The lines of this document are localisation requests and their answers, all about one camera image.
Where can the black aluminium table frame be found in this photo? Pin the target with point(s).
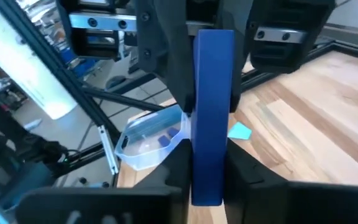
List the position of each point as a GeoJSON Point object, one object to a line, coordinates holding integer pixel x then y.
{"type": "Point", "coordinates": [56, 67]}

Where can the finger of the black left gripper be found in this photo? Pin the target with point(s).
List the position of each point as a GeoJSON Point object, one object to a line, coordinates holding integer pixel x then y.
{"type": "Point", "coordinates": [240, 62]}
{"type": "Point", "coordinates": [166, 46]}

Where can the teal triangle block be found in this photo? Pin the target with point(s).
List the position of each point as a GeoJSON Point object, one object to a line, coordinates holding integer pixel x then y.
{"type": "Point", "coordinates": [239, 132]}

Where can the small blue block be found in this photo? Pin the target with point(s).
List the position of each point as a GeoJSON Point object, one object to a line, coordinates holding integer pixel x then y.
{"type": "Point", "coordinates": [163, 141]}

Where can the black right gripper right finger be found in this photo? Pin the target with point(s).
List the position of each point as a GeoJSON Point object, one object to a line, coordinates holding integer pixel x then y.
{"type": "Point", "coordinates": [291, 205]}

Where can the white round pillar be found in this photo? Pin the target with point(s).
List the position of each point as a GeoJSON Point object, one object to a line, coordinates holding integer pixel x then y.
{"type": "Point", "coordinates": [36, 77]}

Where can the blue rectangular block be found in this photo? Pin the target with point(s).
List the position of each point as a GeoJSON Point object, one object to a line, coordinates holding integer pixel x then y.
{"type": "Point", "coordinates": [173, 132]}

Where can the long blue block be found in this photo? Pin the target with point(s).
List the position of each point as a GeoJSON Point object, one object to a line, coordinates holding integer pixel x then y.
{"type": "Point", "coordinates": [211, 109]}

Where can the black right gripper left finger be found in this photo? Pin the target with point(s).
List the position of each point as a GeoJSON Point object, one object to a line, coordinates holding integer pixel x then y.
{"type": "Point", "coordinates": [104, 205]}

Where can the clear plastic bin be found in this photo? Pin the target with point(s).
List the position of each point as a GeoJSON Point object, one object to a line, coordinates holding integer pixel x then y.
{"type": "Point", "coordinates": [141, 155]}

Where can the silver aluminium rail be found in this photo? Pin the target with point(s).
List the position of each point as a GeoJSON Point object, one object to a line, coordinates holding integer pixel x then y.
{"type": "Point", "coordinates": [109, 152]}

